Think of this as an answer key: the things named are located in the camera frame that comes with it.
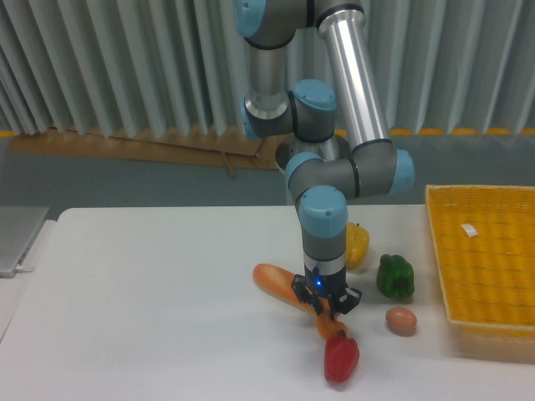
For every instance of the red bell pepper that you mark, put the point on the red bell pepper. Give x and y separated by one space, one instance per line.
341 356

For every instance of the yellow woven basket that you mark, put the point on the yellow woven basket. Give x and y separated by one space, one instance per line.
487 281

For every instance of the white label tag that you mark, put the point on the white label tag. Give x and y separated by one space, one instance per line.
469 229

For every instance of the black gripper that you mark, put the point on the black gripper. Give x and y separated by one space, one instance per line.
314 290

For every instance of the flat brown cardboard sheet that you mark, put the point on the flat brown cardboard sheet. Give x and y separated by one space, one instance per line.
232 150

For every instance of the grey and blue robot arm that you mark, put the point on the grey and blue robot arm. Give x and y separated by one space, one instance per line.
314 111

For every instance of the brown egg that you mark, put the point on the brown egg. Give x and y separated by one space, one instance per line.
401 321

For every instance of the silver laptop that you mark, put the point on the silver laptop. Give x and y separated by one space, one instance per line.
20 226

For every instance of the yellow bell pepper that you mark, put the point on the yellow bell pepper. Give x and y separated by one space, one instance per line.
357 245

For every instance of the green bell pepper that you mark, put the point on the green bell pepper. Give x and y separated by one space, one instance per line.
395 277

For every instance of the orange baguette bread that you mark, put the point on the orange baguette bread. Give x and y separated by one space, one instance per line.
277 282

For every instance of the white pleated curtain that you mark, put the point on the white pleated curtain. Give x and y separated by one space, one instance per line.
109 66

